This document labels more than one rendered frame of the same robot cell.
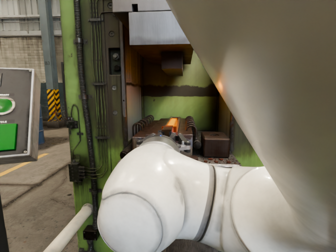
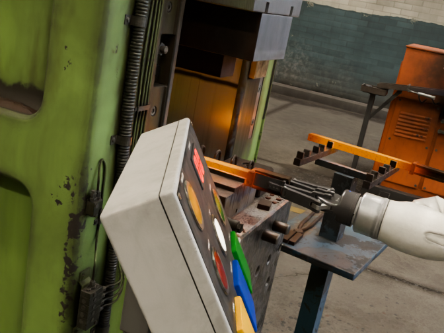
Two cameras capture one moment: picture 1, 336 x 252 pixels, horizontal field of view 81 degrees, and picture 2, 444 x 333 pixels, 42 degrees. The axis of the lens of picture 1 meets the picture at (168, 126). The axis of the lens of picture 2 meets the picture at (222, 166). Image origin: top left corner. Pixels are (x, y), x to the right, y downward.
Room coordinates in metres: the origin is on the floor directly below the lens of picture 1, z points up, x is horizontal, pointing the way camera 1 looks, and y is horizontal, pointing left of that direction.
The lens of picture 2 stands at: (0.34, 1.23, 1.39)
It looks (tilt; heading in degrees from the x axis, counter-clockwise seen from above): 17 degrees down; 286
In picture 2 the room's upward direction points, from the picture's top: 11 degrees clockwise
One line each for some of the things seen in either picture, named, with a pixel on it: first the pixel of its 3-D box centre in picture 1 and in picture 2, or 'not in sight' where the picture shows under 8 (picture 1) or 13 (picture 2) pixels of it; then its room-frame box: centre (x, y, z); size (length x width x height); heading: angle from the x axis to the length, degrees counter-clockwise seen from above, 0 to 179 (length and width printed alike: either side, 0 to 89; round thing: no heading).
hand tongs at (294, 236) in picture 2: not in sight; (316, 215); (0.53, -0.64, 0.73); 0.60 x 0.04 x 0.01; 84
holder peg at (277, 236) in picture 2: not in sight; (271, 236); (0.55, -0.01, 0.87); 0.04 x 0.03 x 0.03; 175
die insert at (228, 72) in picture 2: (174, 65); (171, 49); (0.88, -0.03, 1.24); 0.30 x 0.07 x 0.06; 175
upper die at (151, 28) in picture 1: (167, 44); (187, 19); (0.85, 0.00, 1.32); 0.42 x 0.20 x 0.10; 175
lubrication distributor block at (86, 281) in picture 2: (77, 171); (90, 303); (0.79, 0.38, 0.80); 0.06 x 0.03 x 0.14; 85
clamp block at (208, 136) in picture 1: (214, 143); (245, 176); (0.68, -0.16, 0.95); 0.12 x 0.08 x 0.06; 175
